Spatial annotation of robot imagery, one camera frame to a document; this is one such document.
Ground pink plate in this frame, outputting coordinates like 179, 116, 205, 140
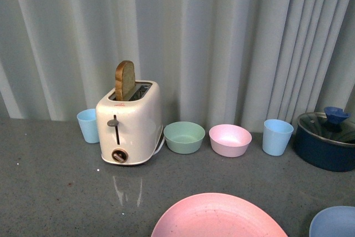
151, 193, 287, 236

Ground blue plate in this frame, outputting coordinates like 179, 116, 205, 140
309, 206, 354, 237

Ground green bowl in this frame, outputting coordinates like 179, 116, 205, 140
164, 122, 205, 154

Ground cream toaster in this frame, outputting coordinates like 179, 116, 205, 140
96, 80, 164, 165

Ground brown bread slice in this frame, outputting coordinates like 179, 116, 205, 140
115, 60, 135, 101

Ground pink bowl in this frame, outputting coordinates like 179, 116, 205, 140
209, 124, 252, 158

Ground grey curtain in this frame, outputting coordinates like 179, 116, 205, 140
1, 0, 354, 132

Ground light blue cup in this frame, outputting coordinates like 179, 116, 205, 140
262, 119, 293, 157
77, 109, 99, 144

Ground glass pot lid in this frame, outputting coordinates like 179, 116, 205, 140
297, 107, 354, 147

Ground dark blue saucepan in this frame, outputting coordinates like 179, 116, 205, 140
294, 125, 354, 172

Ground white toaster cable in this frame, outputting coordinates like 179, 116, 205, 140
152, 125, 167, 156

